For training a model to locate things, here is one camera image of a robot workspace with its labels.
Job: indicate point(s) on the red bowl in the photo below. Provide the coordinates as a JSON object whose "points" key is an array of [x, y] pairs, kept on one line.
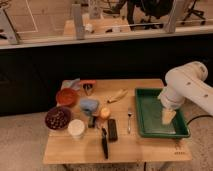
{"points": [[66, 97]]}

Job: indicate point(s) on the metal fork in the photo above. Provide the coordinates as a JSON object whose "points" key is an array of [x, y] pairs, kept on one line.
{"points": [[129, 120]]}

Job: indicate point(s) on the black handled knife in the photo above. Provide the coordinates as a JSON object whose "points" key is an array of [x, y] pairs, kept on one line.
{"points": [[104, 143]]}

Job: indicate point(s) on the grey cloth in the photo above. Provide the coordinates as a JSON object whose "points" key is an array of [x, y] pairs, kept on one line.
{"points": [[73, 84]]}

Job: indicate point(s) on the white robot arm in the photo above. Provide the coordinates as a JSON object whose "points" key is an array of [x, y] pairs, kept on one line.
{"points": [[185, 82]]}

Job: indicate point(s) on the small dark object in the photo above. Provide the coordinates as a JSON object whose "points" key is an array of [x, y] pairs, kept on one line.
{"points": [[92, 121]]}

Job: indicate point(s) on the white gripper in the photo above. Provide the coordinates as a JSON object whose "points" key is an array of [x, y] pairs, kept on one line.
{"points": [[171, 100]]}

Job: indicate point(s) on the background wooden table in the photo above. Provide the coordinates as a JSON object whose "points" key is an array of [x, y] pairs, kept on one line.
{"points": [[99, 26]]}

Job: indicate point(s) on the banana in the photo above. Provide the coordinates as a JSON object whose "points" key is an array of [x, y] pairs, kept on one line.
{"points": [[119, 95]]}

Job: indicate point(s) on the black office chair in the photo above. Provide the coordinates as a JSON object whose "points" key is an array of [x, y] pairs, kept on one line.
{"points": [[151, 8]]}

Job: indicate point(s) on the dark bowl with beans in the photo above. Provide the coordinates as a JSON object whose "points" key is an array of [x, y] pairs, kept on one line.
{"points": [[58, 118]]}

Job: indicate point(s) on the green plastic tray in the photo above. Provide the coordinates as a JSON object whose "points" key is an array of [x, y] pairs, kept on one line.
{"points": [[149, 117]]}

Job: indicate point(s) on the yellow orange round fruit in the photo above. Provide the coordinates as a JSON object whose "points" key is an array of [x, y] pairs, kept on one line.
{"points": [[105, 113]]}

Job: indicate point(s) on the white cup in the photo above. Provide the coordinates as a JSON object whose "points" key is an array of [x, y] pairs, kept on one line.
{"points": [[76, 128]]}

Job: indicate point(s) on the black rectangular block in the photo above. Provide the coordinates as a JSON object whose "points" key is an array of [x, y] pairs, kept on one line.
{"points": [[112, 130]]}

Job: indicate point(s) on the blue sponge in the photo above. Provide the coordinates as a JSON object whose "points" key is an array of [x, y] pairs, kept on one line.
{"points": [[88, 106]]}

